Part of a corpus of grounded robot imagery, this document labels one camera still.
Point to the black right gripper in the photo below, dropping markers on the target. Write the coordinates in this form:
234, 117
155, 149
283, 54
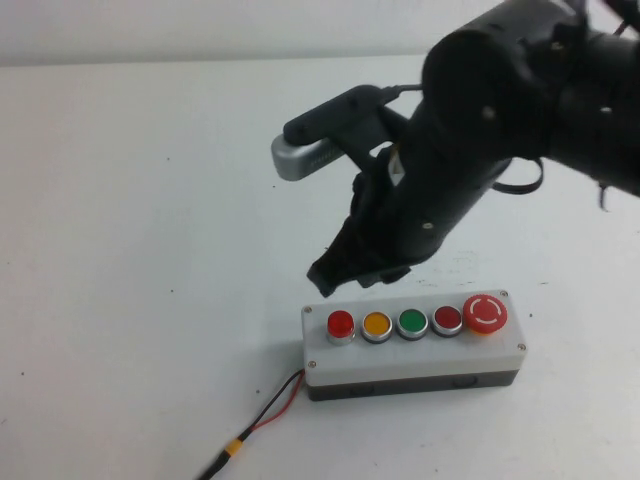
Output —
425, 200

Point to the yellow push button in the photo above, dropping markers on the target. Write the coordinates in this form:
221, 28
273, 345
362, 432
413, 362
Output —
377, 325

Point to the green push button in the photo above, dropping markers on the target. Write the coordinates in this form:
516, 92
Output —
412, 321

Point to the grey push-button control box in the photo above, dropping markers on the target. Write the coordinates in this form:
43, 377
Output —
400, 357

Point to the dark red push button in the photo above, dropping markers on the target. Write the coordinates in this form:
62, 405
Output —
447, 318

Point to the red emergency stop mushroom button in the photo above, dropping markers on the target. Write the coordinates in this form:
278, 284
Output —
485, 312

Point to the red indicator lamp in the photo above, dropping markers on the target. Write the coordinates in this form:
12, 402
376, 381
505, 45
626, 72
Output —
340, 325

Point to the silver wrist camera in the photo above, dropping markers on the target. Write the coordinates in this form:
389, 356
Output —
300, 160

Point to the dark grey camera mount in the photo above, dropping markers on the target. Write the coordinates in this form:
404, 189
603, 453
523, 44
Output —
345, 115

